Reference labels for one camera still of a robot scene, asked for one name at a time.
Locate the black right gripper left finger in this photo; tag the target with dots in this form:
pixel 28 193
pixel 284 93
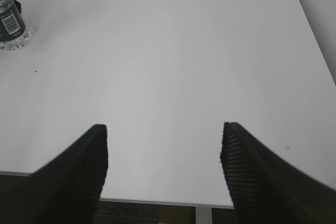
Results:
pixel 67 189

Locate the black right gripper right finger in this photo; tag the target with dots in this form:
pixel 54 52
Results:
pixel 266 189

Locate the clear Cestbon water bottle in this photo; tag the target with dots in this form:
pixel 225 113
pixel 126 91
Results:
pixel 14 32

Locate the white table leg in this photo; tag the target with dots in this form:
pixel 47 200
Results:
pixel 203 215

